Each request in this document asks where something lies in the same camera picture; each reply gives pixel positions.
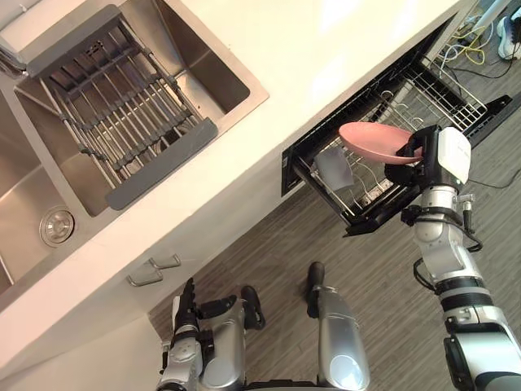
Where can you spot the robot left leg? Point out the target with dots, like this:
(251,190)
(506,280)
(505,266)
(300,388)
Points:
(230,350)

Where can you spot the round steel sink drain strainer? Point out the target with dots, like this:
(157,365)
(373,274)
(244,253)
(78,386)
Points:
(57,226)

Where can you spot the white pole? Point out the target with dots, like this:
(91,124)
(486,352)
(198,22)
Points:
(485,12)

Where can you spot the person's shoe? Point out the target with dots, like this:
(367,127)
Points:
(509,38)

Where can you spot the stainless steel double sink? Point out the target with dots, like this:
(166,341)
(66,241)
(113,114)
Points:
(228,87)

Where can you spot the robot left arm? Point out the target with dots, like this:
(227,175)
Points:
(183,358)

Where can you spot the grey extendable sink drying rack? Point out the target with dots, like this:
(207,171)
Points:
(118,104)

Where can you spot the black dishwasher door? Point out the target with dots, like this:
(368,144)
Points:
(490,116)

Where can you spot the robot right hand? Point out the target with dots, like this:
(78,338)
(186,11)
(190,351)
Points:
(449,155)

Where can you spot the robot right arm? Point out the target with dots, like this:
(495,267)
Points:
(452,260)

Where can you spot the translucent grey cup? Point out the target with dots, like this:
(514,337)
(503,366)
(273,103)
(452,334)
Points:
(334,168)

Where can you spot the pink plate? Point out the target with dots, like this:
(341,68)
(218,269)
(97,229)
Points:
(368,140)

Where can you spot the black built-in dishwasher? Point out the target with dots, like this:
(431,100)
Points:
(290,169)

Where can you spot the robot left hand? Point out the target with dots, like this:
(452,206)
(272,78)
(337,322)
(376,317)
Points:
(186,305)

